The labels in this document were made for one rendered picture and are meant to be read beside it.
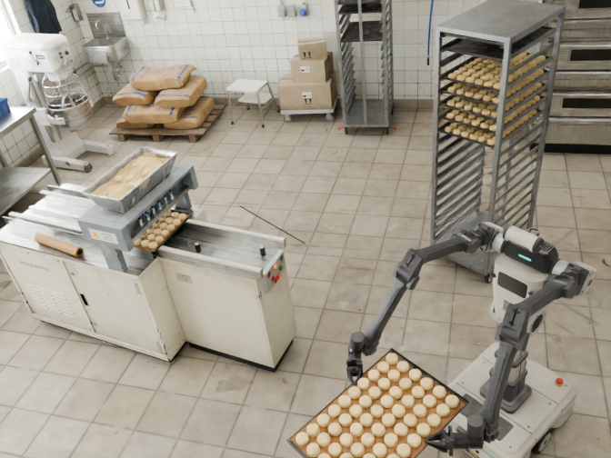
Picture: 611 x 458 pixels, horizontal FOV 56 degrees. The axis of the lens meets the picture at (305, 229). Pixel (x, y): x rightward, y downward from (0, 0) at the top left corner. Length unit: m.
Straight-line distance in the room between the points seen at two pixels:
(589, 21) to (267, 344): 3.70
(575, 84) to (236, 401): 3.97
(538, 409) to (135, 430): 2.33
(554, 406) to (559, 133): 3.18
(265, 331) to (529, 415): 1.53
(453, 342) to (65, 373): 2.63
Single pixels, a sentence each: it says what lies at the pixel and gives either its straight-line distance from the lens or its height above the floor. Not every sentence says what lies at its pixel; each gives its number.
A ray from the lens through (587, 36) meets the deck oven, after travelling 5.62.
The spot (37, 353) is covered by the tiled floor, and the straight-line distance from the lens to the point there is 4.63.
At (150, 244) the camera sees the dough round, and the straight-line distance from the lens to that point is 3.59.
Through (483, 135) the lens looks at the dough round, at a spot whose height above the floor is 1.13.
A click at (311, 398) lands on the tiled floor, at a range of 3.70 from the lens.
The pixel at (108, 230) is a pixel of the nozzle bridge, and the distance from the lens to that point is 3.40.
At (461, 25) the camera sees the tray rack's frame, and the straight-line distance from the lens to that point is 3.66.
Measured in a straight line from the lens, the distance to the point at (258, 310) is 3.42.
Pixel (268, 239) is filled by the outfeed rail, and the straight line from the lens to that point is 3.44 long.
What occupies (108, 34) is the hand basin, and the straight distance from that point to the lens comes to 7.95.
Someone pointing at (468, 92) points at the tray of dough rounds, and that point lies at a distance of 3.77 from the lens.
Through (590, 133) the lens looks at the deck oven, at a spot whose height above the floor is 0.24.
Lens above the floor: 2.93
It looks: 36 degrees down
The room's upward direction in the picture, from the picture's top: 8 degrees counter-clockwise
